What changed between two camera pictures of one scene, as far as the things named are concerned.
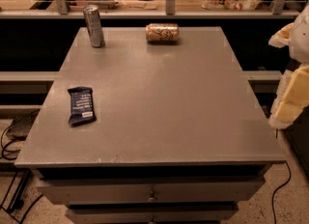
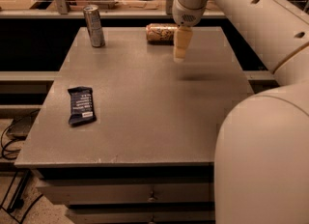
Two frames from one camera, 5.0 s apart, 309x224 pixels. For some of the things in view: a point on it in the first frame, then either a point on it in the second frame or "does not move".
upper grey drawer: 154,191 does not move
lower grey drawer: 151,213 does not move
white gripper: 301,41 → 187,14
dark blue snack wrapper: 82,106 does not move
